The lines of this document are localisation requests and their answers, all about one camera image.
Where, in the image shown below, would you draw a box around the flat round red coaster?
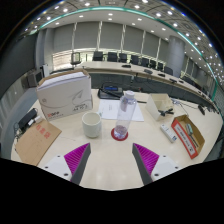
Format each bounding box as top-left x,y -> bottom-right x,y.
110,127 -> 129,142

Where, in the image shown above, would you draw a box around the white ceramic mug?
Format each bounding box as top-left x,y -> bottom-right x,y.
81,111 -> 102,139

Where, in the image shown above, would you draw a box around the white printed paper sheet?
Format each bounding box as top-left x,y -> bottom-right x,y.
97,98 -> 145,122

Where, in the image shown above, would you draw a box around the clear plastic water bottle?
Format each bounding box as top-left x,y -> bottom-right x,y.
113,90 -> 138,140

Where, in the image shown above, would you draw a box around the black mesh office chair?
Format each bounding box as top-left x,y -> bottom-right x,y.
69,51 -> 82,66

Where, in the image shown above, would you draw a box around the recessed ceiling lights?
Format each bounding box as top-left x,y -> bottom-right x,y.
23,0 -> 224,78

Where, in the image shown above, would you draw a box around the black desk conference unit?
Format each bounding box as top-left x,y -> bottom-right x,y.
97,83 -> 125,100

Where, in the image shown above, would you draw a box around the long curved conference desk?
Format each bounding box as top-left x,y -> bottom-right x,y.
74,60 -> 218,108

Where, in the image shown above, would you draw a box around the black power adapter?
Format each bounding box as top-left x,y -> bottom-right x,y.
17,107 -> 39,132

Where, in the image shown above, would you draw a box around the old grey box monitor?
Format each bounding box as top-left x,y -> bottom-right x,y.
26,69 -> 44,88

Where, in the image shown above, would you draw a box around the brown paper envelope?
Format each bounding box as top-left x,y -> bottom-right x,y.
15,119 -> 63,167

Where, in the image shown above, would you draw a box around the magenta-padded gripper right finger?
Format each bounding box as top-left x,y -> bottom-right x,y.
131,142 -> 183,186

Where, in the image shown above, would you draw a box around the open red-edged cardboard box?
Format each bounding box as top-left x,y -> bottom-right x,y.
170,114 -> 206,160

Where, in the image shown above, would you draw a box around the small white oblong box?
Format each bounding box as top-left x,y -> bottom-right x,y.
159,123 -> 178,144

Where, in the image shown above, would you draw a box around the white copy paper carton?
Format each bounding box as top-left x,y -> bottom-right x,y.
35,68 -> 94,122

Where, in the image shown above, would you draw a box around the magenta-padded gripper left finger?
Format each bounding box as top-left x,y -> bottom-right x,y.
40,142 -> 92,186

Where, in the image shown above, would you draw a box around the small open beige box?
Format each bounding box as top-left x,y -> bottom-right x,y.
145,93 -> 175,122

